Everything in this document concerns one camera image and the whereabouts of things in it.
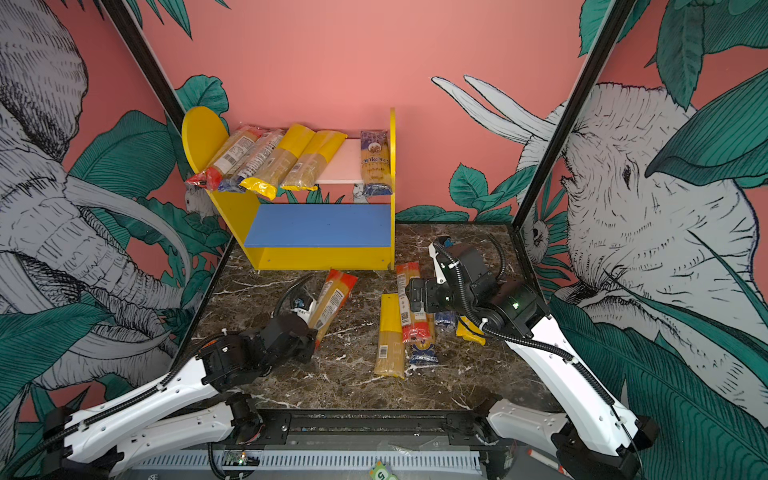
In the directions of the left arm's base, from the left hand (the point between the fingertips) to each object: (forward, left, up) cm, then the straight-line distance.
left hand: (314, 328), depth 73 cm
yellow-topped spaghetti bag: (-3, -19, -15) cm, 24 cm away
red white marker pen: (-29, -57, -16) cm, 65 cm away
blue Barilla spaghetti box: (+7, -36, -14) cm, 40 cm away
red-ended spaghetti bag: (+10, -4, +1) cm, 11 cm away
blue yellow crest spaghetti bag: (-3, -28, -14) cm, 32 cm away
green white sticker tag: (-29, -16, -15) cm, 36 cm away
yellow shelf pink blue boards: (+39, -2, -4) cm, 39 cm away
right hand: (+3, -25, +15) cm, 30 cm away
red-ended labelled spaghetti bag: (+5, -27, -13) cm, 30 cm away
